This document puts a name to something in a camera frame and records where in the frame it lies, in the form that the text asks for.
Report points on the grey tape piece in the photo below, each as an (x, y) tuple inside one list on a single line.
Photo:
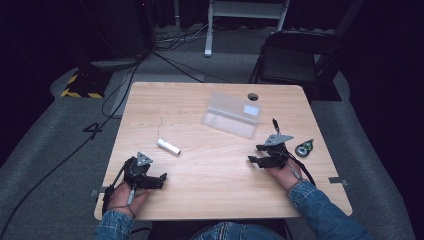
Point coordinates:
[(96, 192), (337, 181)]

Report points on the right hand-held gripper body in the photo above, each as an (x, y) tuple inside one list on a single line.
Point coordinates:
[(276, 156)]

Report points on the person's right hand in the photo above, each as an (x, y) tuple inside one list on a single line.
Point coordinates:
[(286, 176)]

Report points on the person's left hand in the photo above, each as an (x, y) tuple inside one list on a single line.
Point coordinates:
[(121, 200)]

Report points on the white cylindrical stick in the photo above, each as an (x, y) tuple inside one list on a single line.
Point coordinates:
[(168, 146)]

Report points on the clear plastic pencil case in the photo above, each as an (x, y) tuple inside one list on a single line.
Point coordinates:
[(230, 116)]

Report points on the dark equipment cabinet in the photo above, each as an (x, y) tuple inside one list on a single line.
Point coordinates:
[(116, 30)]

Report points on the white metal stand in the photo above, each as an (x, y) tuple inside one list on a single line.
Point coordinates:
[(246, 10)]

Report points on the person's legs in jeans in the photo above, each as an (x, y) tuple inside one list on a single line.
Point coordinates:
[(233, 231)]

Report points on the green correction tape dispenser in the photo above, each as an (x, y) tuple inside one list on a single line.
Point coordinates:
[(304, 149)]

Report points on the yellow black striped base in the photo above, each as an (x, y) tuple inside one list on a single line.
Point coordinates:
[(85, 85)]

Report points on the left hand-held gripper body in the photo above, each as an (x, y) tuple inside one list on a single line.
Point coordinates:
[(135, 170)]

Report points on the black folding chair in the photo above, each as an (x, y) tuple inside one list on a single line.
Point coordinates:
[(290, 63)]

